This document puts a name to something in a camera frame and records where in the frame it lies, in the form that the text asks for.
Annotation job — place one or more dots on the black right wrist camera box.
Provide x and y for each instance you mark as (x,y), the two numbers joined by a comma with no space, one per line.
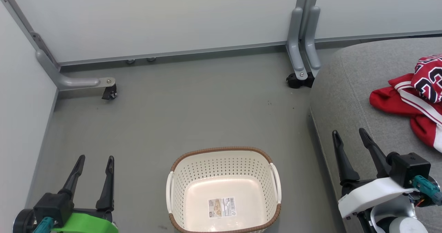
(411,167)

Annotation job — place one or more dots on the black caster wheel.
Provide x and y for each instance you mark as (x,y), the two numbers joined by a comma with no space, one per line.
(109,93)
(298,81)

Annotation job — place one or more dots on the grey partition support leg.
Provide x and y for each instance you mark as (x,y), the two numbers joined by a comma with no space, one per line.
(295,46)
(311,43)
(76,82)

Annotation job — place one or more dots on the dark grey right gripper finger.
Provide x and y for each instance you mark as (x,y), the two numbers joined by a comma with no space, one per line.
(378,160)
(345,167)

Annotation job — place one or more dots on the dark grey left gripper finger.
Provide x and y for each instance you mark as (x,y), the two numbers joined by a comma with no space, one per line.
(107,191)
(74,181)

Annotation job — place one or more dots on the red garment with white trim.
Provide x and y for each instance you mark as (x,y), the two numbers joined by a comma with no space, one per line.
(390,101)

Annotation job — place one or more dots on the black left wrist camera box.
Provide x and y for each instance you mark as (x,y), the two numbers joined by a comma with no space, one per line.
(53,205)

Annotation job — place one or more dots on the small grey levelling foot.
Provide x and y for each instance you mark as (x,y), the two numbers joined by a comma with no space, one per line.
(130,61)
(151,59)

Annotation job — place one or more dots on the grey fabric sofa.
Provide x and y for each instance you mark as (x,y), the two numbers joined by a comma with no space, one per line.
(345,98)

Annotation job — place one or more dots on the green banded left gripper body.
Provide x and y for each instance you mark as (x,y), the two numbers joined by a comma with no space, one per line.
(86,224)

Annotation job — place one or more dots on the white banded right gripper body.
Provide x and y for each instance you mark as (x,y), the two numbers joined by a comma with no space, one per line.
(369,195)

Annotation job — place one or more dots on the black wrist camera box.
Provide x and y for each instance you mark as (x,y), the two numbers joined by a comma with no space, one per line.
(53,205)
(411,167)

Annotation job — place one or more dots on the paper label sticker in basket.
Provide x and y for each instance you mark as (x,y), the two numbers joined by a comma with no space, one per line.
(222,207)

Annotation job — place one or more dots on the cream laundry basket brown rim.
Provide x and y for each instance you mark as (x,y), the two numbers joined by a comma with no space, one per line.
(221,167)

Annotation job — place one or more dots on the red jersey with number print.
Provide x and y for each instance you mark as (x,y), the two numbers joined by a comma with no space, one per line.
(430,77)

